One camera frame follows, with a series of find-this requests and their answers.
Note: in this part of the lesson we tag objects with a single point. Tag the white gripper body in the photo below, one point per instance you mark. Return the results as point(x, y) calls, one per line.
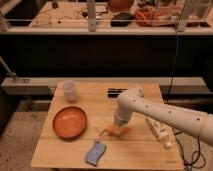
point(119, 127)

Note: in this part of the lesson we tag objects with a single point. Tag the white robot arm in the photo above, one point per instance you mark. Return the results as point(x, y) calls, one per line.
point(195, 123)

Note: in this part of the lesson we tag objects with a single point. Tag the black rectangular box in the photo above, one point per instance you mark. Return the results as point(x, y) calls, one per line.
point(114, 92)

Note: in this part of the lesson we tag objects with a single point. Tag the white plastic bottle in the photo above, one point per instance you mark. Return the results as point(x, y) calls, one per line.
point(159, 131)

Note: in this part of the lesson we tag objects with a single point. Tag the orange plate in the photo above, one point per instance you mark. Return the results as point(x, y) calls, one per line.
point(69, 122)

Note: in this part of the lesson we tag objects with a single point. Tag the white plastic cup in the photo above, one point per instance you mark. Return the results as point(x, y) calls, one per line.
point(69, 90)

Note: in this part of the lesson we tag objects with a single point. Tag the black bag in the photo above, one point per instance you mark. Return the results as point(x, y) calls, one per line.
point(121, 20)

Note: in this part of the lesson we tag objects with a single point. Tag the wooden background table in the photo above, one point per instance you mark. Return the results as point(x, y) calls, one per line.
point(74, 15)

